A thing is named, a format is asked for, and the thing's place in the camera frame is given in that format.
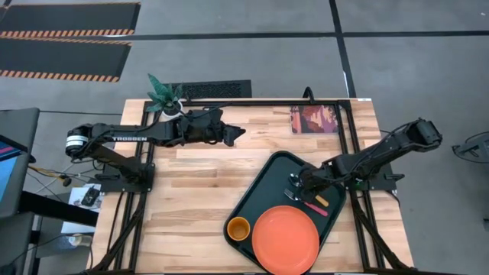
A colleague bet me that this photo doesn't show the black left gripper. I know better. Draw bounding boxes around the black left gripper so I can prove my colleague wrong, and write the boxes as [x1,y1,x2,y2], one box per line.
[196,109,247,147]

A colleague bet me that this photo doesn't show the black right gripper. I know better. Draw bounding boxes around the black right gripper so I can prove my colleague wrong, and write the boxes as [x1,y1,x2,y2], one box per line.
[297,162,335,198]

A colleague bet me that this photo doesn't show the spoon with yellow handle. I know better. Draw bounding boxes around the spoon with yellow handle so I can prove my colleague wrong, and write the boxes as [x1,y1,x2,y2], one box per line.
[288,173,330,208]

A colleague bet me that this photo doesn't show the fork with pink handle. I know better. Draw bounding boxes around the fork with pink handle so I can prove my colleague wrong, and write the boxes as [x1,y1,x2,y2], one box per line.
[283,188,329,218]

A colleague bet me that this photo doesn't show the orange plastic plate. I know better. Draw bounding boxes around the orange plastic plate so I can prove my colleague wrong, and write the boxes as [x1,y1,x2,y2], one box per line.
[251,205,321,275]

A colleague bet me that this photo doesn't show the yellow-orange plastic cup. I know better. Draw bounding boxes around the yellow-orange plastic cup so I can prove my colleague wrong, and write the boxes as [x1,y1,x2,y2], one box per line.
[226,216,251,242]

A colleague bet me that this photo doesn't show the dark green plastic tray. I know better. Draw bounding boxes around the dark green plastic tray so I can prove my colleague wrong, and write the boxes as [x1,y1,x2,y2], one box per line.
[223,150,348,274]

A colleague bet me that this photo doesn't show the black grille floor mat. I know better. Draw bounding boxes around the black grille floor mat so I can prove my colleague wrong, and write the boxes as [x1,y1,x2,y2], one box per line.
[171,79,253,99]

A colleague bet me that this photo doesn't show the white plant pot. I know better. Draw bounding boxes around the white plant pot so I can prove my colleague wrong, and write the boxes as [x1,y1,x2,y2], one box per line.
[160,99,184,118]

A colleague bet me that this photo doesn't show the colourful printed mat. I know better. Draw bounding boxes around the colourful printed mat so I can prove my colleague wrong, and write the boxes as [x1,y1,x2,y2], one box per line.
[290,105,340,134]

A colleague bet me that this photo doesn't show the green leafy plant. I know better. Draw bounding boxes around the green leafy plant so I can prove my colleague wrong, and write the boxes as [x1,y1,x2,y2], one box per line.
[146,73,185,113]

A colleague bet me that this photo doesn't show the black handheld device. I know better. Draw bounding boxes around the black handheld device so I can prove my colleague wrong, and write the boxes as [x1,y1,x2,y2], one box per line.
[81,186,101,208]

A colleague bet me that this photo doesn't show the black floor stand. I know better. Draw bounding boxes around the black floor stand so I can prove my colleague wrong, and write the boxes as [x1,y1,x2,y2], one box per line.
[452,131,489,165]

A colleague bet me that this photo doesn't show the white paper sheet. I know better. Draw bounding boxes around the white paper sheet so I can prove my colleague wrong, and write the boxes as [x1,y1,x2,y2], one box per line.
[60,183,102,235]

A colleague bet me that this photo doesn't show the black hazard-striped floor mat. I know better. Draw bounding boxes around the black hazard-striped floor mat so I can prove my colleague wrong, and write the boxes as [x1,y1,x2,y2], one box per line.
[0,37,133,83]
[0,2,141,39]

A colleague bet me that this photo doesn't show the grey monitor with blue screen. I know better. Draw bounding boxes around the grey monitor with blue screen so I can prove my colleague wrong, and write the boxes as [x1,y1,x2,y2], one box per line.
[0,107,41,218]

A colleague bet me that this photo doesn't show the yellow cable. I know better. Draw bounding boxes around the yellow cable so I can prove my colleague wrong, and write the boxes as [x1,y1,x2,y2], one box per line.
[28,163,77,181]

